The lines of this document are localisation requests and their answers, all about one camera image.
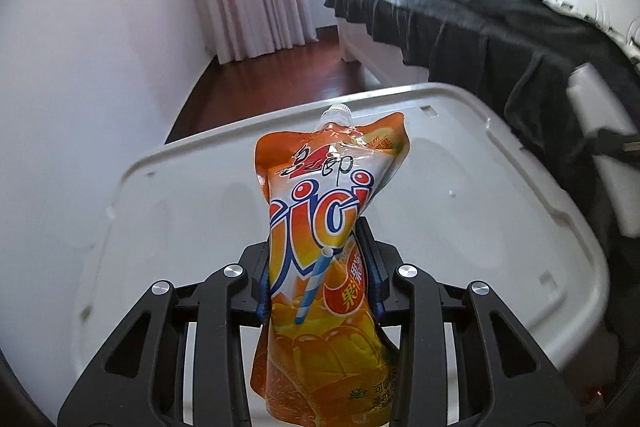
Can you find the white bed frame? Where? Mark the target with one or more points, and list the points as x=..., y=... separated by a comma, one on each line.
x=365, y=52

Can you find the orange jelly drink pouch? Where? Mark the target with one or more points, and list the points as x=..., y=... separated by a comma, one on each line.
x=320, y=207

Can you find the white plastic box lid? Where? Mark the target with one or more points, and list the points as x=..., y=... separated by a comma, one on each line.
x=475, y=207

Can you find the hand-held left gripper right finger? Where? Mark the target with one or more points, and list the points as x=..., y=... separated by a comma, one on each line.
x=377, y=297

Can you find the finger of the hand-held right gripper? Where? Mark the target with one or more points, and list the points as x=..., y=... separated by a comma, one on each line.
x=617, y=144

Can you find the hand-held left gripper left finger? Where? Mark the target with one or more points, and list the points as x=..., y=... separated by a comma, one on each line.
x=264, y=302

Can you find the dark bed blanket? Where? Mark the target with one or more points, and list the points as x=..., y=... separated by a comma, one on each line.
x=475, y=22

